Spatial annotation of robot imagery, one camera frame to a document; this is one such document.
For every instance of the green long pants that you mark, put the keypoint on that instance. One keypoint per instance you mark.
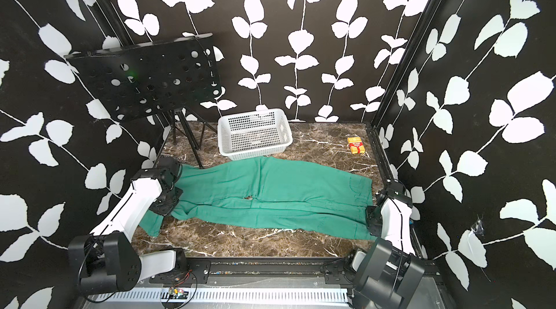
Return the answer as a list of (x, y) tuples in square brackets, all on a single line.
[(273, 193)]

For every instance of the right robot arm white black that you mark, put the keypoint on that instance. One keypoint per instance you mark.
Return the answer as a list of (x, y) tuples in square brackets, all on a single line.
[(390, 272)]

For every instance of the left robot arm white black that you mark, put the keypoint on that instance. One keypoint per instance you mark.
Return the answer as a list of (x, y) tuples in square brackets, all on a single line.
[(104, 261)]

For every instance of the white plastic basket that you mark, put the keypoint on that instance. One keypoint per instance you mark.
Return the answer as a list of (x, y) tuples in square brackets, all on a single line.
[(253, 134)]

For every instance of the yellow red small box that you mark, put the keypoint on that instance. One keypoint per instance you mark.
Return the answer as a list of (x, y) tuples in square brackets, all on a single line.
[(356, 145)]

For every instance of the black perforated music stand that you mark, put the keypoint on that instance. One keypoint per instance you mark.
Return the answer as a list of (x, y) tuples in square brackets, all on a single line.
[(165, 78)]

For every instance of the small green circuit board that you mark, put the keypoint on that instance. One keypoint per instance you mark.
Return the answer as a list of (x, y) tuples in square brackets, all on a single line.
[(175, 294)]

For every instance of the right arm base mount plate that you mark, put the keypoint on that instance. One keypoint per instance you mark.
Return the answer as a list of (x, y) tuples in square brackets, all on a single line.
[(341, 271)]

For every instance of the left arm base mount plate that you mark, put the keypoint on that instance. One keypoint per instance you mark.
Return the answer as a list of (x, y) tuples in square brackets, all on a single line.
[(195, 272)]

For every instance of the white slotted cable duct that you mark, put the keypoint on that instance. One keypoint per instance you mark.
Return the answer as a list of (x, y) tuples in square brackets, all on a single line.
[(271, 296)]

